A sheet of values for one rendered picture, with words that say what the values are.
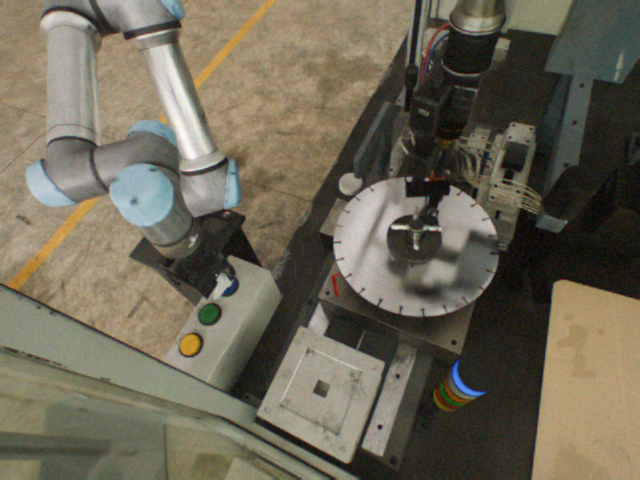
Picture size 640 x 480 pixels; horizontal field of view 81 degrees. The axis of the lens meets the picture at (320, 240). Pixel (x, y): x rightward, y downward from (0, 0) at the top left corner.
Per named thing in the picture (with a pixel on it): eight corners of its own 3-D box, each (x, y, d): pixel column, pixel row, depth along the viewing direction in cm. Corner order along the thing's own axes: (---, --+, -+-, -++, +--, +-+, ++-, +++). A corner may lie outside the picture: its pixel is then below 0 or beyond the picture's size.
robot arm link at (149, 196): (161, 150, 52) (162, 197, 47) (193, 198, 61) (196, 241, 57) (106, 164, 51) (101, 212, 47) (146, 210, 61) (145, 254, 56)
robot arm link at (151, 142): (96, 127, 59) (89, 178, 53) (165, 109, 59) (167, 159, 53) (123, 161, 65) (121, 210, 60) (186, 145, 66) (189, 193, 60)
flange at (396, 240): (435, 214, 79) (437, 207, 77) (446, 260, 73) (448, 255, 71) (383, 219, 80) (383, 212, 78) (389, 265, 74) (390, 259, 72)
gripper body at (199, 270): (177, 287, 72) (146, 258, 61) (202, 250, 75) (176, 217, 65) (210, 301, 69) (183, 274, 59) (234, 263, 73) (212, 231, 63)
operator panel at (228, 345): (225, 404, 83) (199, 393, 71) (186, 383, 87) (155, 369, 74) (283, 295, 95) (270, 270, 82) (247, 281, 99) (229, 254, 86)
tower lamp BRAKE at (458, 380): (485, 402, 44) (493, 399, 42) (447, 386, 46) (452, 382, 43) (494, 366, 46) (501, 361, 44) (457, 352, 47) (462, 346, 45)
